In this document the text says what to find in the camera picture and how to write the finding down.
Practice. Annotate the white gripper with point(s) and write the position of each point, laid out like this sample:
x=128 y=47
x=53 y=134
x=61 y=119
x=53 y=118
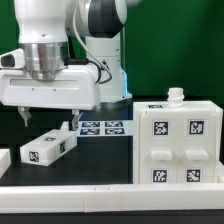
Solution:
x=74 y=88

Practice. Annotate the white cabinet top block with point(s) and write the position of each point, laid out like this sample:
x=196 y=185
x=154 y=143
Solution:
x=49 y=147

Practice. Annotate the white door panel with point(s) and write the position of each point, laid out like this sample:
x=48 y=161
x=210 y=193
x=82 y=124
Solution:
x=157 y=150
x=197 y=148

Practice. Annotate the white cabinet body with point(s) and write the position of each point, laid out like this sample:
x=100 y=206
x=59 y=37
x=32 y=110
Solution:
x=176 y=108

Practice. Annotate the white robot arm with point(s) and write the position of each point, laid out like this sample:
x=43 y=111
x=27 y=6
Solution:
x=41 y=73

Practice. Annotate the white marker base plate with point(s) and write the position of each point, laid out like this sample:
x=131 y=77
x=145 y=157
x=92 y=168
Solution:
x=104 y=128

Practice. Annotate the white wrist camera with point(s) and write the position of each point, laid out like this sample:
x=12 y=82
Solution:
x=13 y=60

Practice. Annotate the white workspace border frame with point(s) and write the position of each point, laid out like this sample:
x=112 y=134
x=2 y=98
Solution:
x=110 y=198

